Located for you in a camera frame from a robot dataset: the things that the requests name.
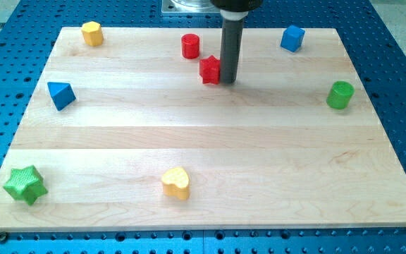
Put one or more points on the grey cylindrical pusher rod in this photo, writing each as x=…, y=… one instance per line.
x=231, y=38

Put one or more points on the red star block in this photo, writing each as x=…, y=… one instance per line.
x=209, y=70

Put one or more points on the yellow heart block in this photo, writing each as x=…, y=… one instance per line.
x=176, y=182

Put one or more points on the green star block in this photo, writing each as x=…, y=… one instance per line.
x=25, y=184

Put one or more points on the red cylinder block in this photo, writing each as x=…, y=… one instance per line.
x=190, y=46

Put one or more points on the blue cube block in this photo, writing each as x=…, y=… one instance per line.
x=292, y=38

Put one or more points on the green cylinder block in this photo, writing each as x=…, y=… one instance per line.
x=340, y=94

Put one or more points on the yellow hexagon block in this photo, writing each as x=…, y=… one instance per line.
x=92, y=33

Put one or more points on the light wooden board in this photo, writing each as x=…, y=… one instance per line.
x=264, y=153

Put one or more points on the blue triangle block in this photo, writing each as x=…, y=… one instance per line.
x=61, y=94

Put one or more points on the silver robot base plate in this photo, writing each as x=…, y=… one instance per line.
x=188, y=6

